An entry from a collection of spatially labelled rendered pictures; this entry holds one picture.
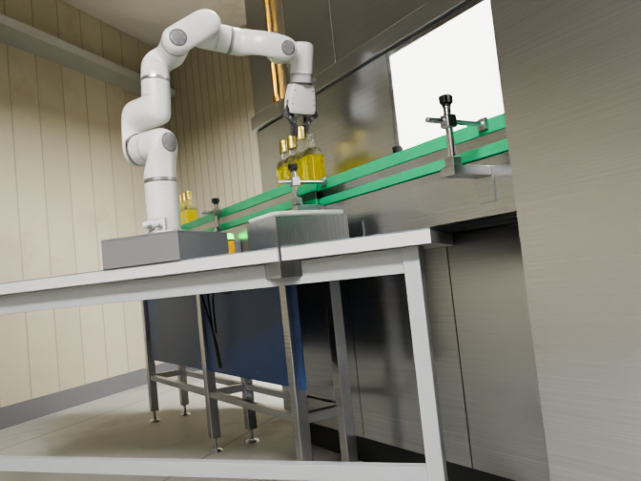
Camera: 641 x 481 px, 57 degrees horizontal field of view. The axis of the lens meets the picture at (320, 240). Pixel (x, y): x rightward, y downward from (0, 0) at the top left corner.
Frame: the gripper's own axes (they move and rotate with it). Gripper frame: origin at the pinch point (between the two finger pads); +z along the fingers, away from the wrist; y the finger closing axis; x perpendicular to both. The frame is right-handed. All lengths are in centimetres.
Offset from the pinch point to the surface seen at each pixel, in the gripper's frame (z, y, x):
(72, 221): 63, 31, -256
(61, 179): 34, 37, -259
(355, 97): -11.0, -12.4, 14.3
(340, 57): -25.4, -15.2, 0.0
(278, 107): -9.9, -12.4, -39.5
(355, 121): -3.3, -12.4, 14.9
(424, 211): 20, 5, 70
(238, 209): 28.5, 13.9, -17.8
